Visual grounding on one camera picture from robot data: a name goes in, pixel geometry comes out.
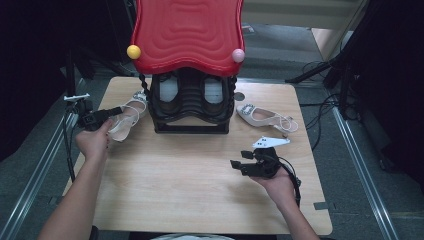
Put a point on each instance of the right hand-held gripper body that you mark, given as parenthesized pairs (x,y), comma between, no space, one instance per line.
(265,165)

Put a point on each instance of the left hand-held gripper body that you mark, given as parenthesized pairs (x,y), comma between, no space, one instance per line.
(88,118)

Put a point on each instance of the white slingback heel shoe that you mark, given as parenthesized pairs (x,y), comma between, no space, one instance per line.
(128,125)
(256,118)

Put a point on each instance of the black leather shoe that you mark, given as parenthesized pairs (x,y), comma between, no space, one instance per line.
(167,91)
(214,91)

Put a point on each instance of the red-topped black shoe rack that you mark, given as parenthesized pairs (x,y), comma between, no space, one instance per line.
(188,36)

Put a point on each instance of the person's left hand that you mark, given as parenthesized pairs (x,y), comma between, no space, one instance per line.
(93,143)

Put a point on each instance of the person's right hand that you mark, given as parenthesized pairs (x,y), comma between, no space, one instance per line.
(280,188)

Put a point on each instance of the grey round table sticker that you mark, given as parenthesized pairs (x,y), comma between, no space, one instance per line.
(239,96)

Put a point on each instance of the yellow ball knob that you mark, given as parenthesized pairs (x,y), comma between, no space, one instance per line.
(133,52)

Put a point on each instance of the person's white clothing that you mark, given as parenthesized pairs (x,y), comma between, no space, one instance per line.
(190,237)

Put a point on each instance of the pink ball knob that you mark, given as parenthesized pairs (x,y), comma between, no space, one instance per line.
(238,55)

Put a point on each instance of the black metal stand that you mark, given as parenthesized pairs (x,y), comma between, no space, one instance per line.
(343,53)

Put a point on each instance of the metal floor rail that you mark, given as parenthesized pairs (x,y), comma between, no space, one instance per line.
(33,180)
(361,180)

